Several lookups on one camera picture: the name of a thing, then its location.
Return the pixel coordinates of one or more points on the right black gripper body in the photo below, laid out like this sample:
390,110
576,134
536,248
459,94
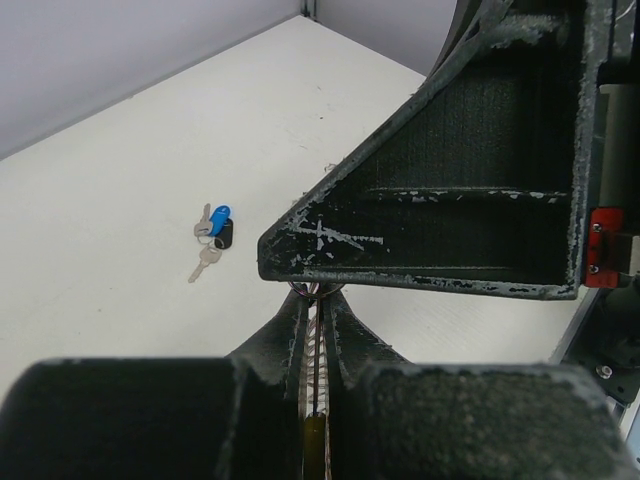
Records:
596,146

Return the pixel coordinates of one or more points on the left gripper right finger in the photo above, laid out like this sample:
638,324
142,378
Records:
392,419

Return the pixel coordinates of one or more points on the key bunch with blue fob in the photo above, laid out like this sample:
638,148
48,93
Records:
215,234

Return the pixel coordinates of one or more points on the large keyring with yellow grip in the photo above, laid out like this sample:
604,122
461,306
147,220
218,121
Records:
314,393

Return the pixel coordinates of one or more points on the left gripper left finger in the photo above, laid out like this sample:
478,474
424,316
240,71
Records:
234,417

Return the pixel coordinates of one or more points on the right aluminium frame post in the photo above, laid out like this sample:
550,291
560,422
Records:
309,9

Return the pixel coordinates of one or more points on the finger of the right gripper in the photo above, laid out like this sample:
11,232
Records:
478,183

